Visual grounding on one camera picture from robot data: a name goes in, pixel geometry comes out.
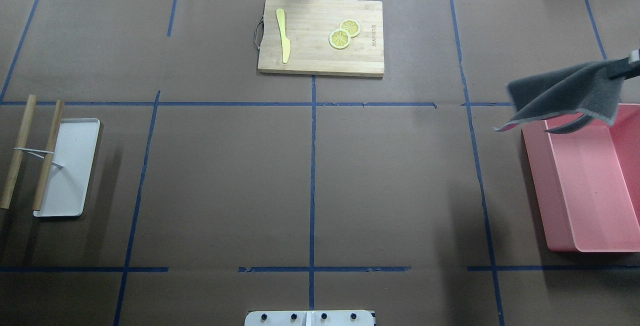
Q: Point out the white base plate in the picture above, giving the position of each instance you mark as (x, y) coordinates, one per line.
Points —
(343, 317)

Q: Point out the wooden rod right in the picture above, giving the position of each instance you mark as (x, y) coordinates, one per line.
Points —
(47, 163)

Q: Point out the yellow plastic knife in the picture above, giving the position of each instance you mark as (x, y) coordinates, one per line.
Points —
(285, 42)

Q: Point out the wooden rod left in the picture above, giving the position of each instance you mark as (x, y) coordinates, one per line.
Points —
(17, 157)

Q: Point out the grey microfibre cloth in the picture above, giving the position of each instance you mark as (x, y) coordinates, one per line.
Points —
(583, 90)

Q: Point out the lemon slice upper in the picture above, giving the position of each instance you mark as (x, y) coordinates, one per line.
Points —
(351, 26)

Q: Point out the pink plastic bin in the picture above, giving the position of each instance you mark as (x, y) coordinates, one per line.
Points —
(587, 182)

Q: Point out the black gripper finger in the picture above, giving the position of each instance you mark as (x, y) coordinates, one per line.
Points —
(626, 68)

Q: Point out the lemon slice lower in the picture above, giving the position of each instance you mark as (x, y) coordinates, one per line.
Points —
(339, 39)

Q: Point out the wooden rod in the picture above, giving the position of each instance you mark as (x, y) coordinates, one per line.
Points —
(17, 157)
(47, 163)

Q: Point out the lemon slice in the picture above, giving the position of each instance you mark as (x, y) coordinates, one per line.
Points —
(351, 26)
(339, 39)

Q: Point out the white rectangular tray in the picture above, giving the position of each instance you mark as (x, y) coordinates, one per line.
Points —
(71, 170)

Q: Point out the bamboo cutting board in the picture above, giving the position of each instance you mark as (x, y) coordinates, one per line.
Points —
(308, 25)

